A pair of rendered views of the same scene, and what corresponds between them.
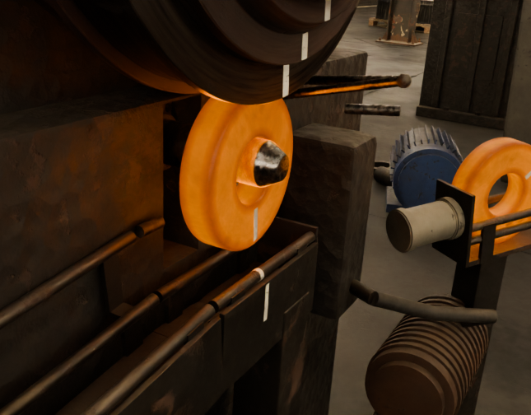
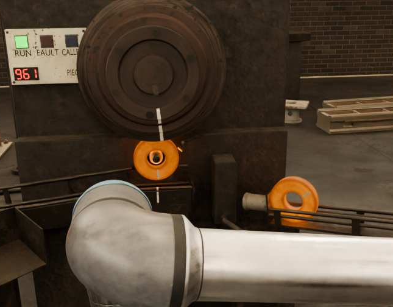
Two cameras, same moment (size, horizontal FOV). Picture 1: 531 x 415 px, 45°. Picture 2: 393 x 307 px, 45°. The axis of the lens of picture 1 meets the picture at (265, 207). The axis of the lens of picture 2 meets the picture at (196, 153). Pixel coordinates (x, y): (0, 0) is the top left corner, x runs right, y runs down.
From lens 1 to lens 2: 137 cm
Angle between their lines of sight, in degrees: 52
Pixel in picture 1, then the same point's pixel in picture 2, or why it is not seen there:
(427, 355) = not seen: hidden behind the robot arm
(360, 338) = not seen: hidden behind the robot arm
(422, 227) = (248, 201)
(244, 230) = (152, 174)
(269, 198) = (165, 168)
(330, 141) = (214, 159)
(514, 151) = (293, 183)
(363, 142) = (222, 162)
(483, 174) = (278, 188)
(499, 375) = not seen: outside the picture
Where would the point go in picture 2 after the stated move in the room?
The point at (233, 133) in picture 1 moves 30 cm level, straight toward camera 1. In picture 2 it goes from (142, 147) to (57, 167)
